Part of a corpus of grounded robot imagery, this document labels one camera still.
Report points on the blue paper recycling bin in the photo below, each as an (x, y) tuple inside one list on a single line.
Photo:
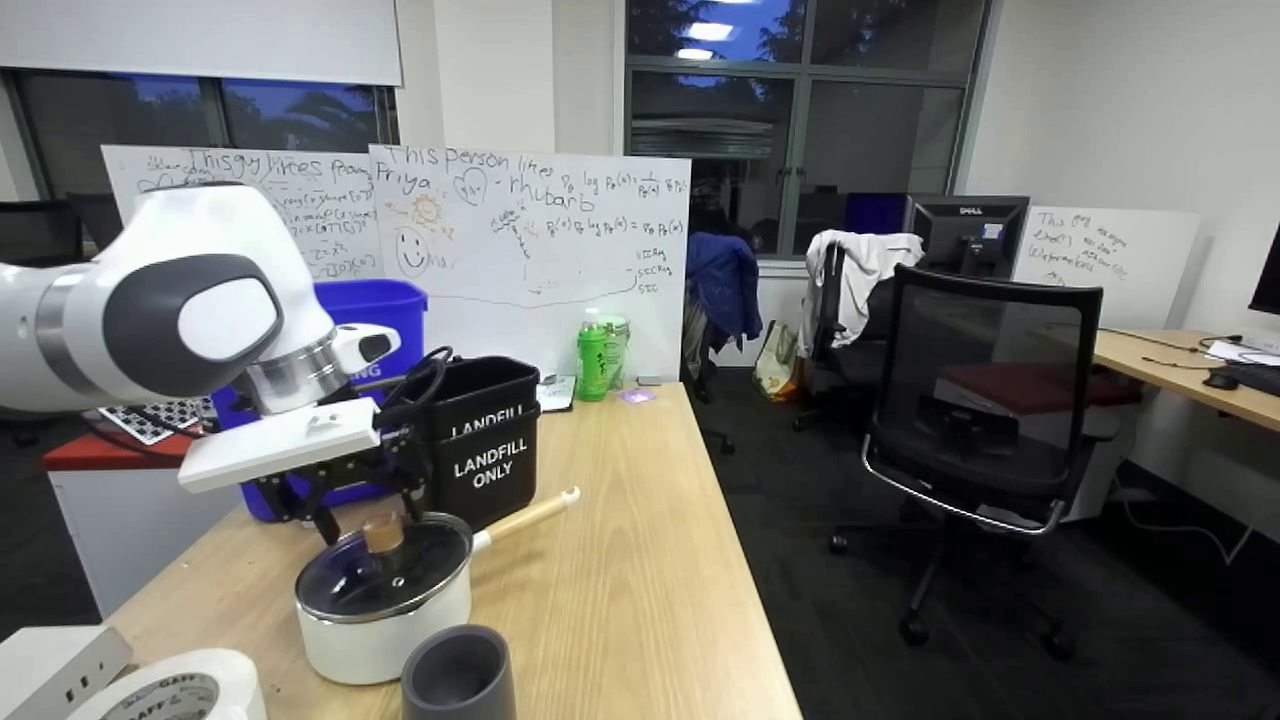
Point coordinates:
[(386, 307)]

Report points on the black mesh office chair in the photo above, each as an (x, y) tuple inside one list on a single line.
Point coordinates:
[(985, 384)]

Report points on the yellow floor bag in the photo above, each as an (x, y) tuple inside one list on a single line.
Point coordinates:
[(776, 362)]

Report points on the white jacket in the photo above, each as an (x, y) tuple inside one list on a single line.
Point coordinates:
[(862, 263)]

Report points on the grey cup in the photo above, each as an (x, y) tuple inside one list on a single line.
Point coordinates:
[(462, 687)]

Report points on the wooden office desk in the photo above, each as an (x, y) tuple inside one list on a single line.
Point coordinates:
[(1174, 368)]

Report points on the whiteboard with dense writing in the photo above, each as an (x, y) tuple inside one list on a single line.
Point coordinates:
[(322, 215)]

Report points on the white roller blind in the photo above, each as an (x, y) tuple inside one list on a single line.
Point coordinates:
[(203, 39)]

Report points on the black landfill bin on table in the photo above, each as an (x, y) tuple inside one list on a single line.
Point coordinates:
[(487, 467)]

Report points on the small whiteboard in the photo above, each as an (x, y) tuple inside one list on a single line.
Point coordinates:
[(1106, 263)]

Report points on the green bottle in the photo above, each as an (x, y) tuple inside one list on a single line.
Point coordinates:
[(603, 358)]

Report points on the black computer monitor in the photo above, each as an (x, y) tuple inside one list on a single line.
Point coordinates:
[(1270, 273)]

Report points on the white cabinet with red top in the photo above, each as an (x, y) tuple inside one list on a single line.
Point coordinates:
[(120, 532)]

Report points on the white tape roll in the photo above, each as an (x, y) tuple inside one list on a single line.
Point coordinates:
[(235, 673)]

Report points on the blue jacket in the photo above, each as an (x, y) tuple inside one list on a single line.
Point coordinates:
[(727, 285)]

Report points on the checkerboard calibration board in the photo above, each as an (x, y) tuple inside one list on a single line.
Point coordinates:
[(144, 425)]

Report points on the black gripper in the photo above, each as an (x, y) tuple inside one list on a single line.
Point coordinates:
[(355, 474)]

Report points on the small white desk item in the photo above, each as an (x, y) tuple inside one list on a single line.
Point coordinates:
[(554, 395)]

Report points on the black keyboard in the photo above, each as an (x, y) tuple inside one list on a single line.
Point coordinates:
[(1246, 376)]

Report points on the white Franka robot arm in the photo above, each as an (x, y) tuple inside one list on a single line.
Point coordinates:
[(172, 322)]

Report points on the white control box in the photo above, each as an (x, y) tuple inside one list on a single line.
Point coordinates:
[(42, 665)]

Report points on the black Dell monitor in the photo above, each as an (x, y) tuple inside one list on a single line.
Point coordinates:
[(967, 235)]

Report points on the whiteboard with sun drawing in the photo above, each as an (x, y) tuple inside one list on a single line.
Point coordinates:
[(534, 264)]

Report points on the maroon seat cushion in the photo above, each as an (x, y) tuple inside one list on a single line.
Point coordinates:
[(1120, 384)]

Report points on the silver wrist camera bar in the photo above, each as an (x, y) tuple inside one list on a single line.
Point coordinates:
[(272, 447)]

